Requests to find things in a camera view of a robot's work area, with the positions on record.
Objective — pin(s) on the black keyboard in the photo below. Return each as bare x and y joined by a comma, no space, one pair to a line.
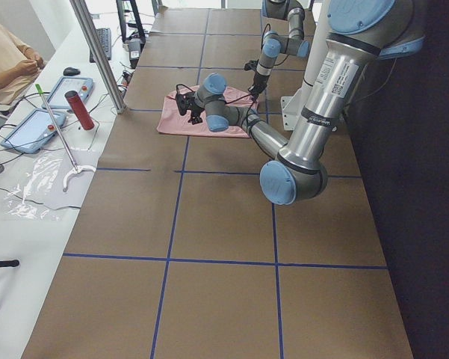
104,36

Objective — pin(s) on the black box with label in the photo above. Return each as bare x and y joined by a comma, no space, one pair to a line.
133,46

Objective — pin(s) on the black computer mouse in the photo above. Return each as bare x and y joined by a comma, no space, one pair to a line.
71,71

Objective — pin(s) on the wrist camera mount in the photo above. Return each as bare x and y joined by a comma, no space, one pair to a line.
251,65
184,102

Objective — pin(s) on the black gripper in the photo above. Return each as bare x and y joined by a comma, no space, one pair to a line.
196,111
256,80

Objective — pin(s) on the red water bottle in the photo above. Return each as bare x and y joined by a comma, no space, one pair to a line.
78,108

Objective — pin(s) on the aluminium frame post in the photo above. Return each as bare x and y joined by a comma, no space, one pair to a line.
90,34

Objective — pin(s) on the lower teach pendant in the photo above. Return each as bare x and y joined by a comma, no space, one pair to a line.
31,134

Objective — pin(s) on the reacher grabber tool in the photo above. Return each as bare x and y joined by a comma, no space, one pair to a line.
76,168

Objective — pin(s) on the clear plastic bag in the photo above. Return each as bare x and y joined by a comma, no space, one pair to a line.
25,198

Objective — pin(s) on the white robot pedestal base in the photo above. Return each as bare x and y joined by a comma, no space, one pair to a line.
292,105

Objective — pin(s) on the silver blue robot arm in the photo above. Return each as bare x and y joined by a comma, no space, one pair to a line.
350,35
273,44

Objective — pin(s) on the pink Snoopy t-shirt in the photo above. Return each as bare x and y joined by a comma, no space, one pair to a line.
172,123

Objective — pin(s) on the seated person beige shirt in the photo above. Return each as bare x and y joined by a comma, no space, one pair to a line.
20,65

